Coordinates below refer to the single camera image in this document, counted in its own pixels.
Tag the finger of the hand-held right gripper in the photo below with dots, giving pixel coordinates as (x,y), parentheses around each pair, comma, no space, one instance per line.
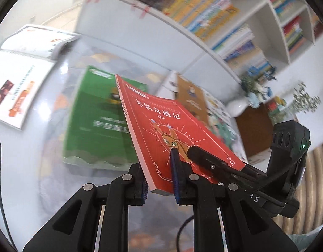
(211,162)

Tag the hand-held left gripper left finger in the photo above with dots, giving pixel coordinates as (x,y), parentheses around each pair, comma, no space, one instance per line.
(145,189)

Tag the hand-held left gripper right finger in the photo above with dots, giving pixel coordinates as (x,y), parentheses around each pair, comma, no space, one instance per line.
(174,173)

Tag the red book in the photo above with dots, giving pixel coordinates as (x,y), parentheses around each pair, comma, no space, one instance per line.
(156,126)

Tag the row of white blue books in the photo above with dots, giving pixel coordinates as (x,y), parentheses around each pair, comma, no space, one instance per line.
(240,47)

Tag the row of red rainbow books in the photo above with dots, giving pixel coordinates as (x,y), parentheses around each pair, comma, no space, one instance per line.
(294,34)

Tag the row of orange yellow books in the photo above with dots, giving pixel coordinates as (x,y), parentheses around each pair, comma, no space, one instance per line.
(200,5)

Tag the wooden slatted panel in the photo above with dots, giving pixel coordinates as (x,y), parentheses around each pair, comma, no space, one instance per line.
(316,176)

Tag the illustrated white book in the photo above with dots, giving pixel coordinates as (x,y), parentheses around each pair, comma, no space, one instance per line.
(219,126)

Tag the white vase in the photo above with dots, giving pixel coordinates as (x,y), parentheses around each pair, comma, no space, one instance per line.
(236,109)

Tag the brown cover book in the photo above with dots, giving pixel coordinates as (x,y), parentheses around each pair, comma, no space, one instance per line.
(193,99)

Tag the green leafy sprig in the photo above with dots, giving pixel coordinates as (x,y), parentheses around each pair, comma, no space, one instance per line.
(307,99)

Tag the dark green book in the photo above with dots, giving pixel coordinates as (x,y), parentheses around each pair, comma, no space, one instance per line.
(98,126)

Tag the person's leg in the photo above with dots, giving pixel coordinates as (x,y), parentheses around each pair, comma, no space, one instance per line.
(303,242)

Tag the white bookshelf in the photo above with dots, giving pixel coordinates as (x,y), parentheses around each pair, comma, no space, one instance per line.
(140,31)

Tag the open white spiral book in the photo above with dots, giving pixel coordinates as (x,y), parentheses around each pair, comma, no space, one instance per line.
(19,84)

